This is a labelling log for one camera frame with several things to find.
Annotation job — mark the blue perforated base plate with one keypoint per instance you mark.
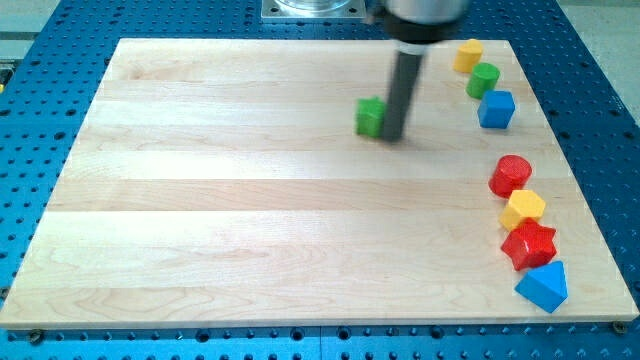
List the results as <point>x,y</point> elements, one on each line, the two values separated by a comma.
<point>50,92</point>

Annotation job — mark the yellow hexagon block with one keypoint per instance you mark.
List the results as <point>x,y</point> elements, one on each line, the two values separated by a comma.
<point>521,205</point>

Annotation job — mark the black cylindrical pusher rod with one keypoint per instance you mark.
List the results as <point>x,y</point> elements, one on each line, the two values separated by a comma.
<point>400,93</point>

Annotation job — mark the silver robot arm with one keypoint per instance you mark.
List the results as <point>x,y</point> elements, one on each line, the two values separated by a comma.
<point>414,25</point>

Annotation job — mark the yellow heart block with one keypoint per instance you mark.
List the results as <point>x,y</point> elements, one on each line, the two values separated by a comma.
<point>468,55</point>

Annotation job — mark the red star block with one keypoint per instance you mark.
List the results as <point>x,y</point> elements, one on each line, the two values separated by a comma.
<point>530,245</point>

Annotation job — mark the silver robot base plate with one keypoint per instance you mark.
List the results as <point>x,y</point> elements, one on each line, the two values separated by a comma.
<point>312,9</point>

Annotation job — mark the red cylinder block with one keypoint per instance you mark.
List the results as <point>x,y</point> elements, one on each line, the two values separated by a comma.
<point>511,173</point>

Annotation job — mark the blue cube block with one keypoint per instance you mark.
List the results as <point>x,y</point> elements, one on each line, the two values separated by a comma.
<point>496,109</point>

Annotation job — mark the blue triangle block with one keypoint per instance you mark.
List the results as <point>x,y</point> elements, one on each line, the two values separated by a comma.
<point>545,286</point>

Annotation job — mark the green star block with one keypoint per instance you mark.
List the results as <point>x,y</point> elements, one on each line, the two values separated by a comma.
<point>370,116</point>

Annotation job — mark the green cylinder block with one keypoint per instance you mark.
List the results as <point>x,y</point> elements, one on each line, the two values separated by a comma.
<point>483,78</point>

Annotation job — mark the light wooden board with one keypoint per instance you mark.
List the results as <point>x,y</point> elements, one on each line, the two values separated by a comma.
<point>220,183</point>

